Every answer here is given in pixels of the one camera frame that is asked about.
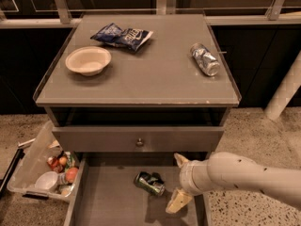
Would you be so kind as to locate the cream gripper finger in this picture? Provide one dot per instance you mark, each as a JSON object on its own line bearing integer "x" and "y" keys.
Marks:
{"x": 180, "y": 159}
{"x": 179, "y": 199}

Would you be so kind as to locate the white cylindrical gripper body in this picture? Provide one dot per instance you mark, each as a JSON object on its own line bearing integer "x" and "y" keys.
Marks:
{"x": 185, "y": 176}

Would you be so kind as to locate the green soda can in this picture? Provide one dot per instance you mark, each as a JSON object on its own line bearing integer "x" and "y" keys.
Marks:
{"x": 152, "y": 183}

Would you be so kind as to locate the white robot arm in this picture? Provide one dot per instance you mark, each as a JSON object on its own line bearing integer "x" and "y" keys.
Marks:
{"x": 229, "y": 171}

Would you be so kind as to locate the open middle drawer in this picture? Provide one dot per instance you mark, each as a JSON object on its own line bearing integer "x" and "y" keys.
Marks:
{"x": 105, "y": 195}

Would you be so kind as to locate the grey drawer cabinet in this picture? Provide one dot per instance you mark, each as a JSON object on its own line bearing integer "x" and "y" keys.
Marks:
{"x": 158, "y": 85}

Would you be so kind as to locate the silver soda can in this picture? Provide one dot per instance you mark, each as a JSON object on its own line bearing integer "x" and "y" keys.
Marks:
{"x": 205, "y": 60}

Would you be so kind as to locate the closed upper drawer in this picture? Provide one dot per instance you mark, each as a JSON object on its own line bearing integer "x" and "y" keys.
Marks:
{"x": 129, "y": 139}

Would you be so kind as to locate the orange fruit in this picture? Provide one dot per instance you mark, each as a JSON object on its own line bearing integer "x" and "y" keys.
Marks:
{"x": 71, "y": 174}

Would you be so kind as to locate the red snack packet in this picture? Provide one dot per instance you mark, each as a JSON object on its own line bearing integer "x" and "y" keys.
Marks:
{"x": 54, "y": 164}

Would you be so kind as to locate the blue chip bag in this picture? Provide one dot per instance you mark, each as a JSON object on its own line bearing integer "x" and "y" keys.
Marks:
{"x": 131, "y": 38}

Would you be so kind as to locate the white paper bowl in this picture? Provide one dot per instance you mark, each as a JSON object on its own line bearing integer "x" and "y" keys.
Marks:
{"x": 88, "y": 61}

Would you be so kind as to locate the clear plastic storage bin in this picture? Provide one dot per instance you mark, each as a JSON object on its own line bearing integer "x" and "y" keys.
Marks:
{"x": 34, "y": 164}

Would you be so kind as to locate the metal railing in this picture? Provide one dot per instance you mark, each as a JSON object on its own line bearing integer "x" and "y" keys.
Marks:
{"x": 69, "y": 13}

